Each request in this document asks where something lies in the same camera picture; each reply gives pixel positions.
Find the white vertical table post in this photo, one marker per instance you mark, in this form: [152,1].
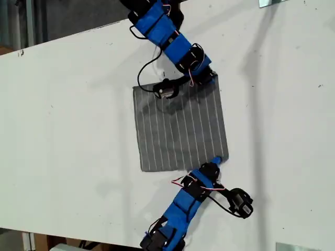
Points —
[28,241]

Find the black camera stalk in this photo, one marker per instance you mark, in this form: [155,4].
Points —
[181,79]
[225,192]

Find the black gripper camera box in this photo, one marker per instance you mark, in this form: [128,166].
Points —
[240,202]
[163,87]

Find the grey white-striped square towel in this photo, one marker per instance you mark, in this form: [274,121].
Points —
[180,136]

